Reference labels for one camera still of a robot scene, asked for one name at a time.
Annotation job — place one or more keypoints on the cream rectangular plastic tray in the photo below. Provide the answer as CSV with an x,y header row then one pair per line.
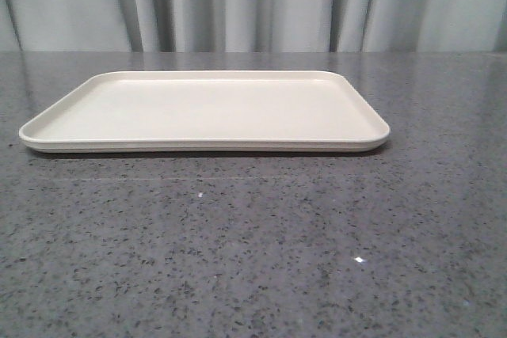
x,y
209,110

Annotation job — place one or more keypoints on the pale grey pleated curtain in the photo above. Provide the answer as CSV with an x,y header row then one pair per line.
x,y
253,25

